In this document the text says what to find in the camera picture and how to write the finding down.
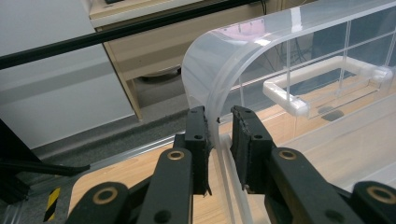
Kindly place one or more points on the light wooden desk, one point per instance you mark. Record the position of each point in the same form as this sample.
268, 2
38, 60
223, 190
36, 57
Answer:
149, 53

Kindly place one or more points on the aluminium floor rail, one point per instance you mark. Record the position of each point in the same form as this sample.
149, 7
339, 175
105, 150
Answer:
124, 155

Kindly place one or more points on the white cabinet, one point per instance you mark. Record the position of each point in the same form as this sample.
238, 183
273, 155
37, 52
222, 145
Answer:
56, 93

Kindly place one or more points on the clear plastic storage box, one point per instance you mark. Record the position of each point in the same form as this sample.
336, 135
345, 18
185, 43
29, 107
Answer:
211, 62

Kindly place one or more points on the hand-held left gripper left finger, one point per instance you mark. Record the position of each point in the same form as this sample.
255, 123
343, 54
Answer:
197, 149

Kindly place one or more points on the yellow black tape strip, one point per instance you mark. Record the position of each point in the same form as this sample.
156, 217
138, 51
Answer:
52, 203

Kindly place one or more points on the black metal stand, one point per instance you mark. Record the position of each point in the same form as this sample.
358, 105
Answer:
18, 168

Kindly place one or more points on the black horizontal bar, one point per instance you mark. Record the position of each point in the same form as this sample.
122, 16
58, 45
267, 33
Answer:
93, 37

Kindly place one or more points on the dark round table grommet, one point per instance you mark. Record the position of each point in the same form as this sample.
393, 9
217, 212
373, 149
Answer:
332, 115

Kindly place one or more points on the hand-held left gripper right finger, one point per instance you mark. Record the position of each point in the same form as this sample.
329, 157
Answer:
249, 149

